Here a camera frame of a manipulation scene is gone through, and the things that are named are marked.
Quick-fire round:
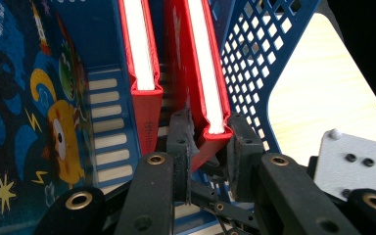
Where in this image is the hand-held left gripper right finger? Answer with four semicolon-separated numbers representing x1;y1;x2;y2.
226;112;265;202

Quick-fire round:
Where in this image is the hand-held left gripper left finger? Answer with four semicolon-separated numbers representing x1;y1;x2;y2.
165;108;200;206

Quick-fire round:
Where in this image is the red picture book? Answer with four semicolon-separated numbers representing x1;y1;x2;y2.
117;0;165;157
162;0;235;174

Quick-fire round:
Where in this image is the blue plastic file rack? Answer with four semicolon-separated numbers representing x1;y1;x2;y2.
50;0;322;235

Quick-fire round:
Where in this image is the blue monster picture book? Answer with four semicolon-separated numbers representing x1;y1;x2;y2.
0;0;94;230

